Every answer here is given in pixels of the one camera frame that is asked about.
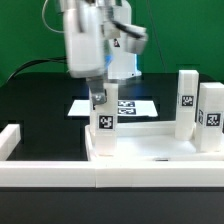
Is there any fiducial marker sheet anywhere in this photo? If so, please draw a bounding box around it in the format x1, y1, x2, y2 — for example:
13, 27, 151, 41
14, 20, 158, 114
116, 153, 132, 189
68, 100, 158, 117

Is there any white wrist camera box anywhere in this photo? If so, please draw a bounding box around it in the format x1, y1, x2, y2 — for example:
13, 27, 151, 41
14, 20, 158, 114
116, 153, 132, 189
102, 21, 148, 54

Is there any black cable bundle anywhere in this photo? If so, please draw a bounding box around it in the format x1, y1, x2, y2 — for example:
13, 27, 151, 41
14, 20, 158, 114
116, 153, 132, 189
6, 56, 69, 83

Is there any white desk top tray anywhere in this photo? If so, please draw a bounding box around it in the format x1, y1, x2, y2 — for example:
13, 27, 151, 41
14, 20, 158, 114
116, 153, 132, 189
85, 121, 224, 162

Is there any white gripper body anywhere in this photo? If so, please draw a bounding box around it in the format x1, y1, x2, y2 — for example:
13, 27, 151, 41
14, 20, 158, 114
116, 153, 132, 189
63, 3, 106, 78

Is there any white U-shaped fence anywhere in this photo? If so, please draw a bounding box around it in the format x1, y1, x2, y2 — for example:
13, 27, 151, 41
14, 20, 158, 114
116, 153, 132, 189
0, 124, 224, 188

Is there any grey cable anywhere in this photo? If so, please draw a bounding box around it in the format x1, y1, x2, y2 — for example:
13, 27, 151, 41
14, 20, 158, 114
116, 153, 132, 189
41, 0, 66, 34

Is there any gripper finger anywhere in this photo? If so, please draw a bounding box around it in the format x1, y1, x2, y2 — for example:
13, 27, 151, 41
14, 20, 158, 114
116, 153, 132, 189
86, 77, 107, 105

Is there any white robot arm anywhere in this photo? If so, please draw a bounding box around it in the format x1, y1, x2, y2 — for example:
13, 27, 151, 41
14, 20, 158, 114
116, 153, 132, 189
63, 0, 147, 105

